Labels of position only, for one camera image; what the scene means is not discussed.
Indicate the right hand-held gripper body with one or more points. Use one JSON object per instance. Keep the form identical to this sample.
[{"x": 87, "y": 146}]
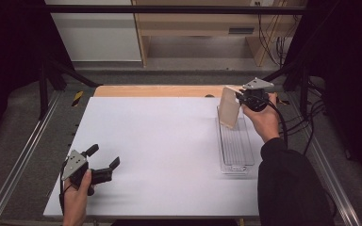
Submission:
[{"x": 257, "y": 94}]

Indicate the aluminium rail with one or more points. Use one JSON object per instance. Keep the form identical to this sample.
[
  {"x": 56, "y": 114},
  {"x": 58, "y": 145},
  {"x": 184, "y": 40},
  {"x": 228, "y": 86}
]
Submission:
[
  {"x": 334, "y": 188},
  {"x": 15, "y": 169}
]

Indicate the white power strip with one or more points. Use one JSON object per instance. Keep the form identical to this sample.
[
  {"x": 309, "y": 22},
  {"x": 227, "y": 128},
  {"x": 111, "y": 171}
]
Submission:
[{"x": 262, "y": 2}]

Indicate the person's right hand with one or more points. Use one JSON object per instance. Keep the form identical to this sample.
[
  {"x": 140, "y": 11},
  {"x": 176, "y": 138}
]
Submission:
[{"x": 265, "y": 122}]

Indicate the yellow black tape strip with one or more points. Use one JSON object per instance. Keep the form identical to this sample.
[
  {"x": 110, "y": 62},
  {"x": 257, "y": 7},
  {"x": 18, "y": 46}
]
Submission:
[{"x": 77, "y": 98}]

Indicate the person's left hand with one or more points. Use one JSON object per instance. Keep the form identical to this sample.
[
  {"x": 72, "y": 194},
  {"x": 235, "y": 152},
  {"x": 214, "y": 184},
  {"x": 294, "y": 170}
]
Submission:
[{"x": 75, "y": 199}]

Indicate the black frame strut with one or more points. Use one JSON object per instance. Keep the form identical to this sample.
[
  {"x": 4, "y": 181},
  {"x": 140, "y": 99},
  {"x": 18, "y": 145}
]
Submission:
[
  {"x": 44, "y": 88},
  {"x": 303, "y": 84}
]

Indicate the dark rectangular desk plate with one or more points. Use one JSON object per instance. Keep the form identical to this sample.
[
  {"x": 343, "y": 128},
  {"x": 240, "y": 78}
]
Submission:
[{"x": 241, "y": 30}]

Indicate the clear plastic tray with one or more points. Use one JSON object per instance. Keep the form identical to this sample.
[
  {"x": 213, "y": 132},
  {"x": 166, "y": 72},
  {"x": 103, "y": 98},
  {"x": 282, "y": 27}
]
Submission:
[{"x": 235, "y": 147}]

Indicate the black curtain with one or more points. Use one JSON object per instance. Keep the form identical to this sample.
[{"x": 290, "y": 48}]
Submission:
[
  {"x": 352, "y": 78},
  {"x": 9, "y": 62}
]

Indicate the beige card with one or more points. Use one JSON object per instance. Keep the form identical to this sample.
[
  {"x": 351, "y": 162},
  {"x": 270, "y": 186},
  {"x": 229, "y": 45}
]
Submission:
[{"x": 228, "y": 108}]

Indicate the black frame bar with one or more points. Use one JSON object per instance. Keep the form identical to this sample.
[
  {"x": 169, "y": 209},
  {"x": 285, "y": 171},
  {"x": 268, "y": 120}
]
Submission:
[{"x": 169, "y": 9}]

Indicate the wooden desk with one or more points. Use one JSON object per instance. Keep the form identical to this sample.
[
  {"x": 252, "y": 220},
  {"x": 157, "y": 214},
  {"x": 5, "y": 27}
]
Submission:
[{"x": 194, "y": 23}]

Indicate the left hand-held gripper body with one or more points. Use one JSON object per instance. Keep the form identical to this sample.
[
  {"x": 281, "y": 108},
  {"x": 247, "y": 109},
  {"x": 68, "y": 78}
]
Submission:
[{"x": 75, "y": 164}]

